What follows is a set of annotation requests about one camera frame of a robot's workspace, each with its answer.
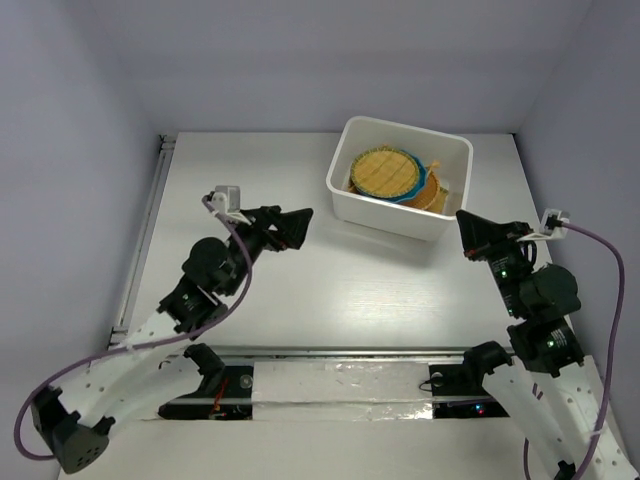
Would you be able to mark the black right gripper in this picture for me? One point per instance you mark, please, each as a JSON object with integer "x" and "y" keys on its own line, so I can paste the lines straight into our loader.
{"x": 480, "y": 236}

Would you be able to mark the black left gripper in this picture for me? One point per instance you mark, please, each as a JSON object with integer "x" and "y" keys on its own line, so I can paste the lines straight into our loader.
{"x": 288, "y": 227}

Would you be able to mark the leaf-shaped bamboo plate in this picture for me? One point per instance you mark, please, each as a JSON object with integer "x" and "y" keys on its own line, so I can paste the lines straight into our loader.
{"x": 431, "y": 198}

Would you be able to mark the blue polka-dot ceramic plate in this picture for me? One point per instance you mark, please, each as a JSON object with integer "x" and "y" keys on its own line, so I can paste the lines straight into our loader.
{"x": 417, "y": 182}

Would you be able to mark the round bamboo plate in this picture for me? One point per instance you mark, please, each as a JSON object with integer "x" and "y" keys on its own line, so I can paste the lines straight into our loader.
{"x": 385, "y": 172}

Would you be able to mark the boat-shaped woven basket plate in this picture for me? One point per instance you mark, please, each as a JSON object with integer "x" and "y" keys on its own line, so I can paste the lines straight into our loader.
{"x": 433, "y": 166}

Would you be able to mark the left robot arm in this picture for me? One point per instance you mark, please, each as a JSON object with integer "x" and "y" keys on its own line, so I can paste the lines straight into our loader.
{"x": 78, "y": 409}

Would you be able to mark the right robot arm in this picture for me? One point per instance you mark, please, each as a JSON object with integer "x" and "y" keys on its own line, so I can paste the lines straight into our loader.
{"x": 543, "y": 381}

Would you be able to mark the white plastic bin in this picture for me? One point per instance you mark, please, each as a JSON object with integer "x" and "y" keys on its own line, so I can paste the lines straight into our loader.
{"x": 455, "y": 154}

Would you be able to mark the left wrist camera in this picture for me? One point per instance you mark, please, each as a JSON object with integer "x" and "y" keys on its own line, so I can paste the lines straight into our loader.
{"x": 224, "y": 200}

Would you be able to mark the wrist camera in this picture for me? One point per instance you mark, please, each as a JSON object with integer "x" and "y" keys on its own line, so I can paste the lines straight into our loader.
{"x": 552, "y": 227}
{"x": 224, "y": 200}

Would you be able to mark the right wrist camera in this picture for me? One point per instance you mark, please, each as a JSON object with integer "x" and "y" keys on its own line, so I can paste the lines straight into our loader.
{"x": 552, "y": 227}

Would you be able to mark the aluminium rail frame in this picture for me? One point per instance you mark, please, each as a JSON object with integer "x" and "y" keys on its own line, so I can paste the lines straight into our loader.
{"x": 349, "y": 288}

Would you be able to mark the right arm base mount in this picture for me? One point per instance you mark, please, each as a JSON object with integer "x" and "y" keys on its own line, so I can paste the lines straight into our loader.
{"x": 458, "y": 387}

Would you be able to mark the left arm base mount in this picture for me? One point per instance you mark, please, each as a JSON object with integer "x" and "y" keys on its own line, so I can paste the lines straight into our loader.
{"x": 223, "y": 392}

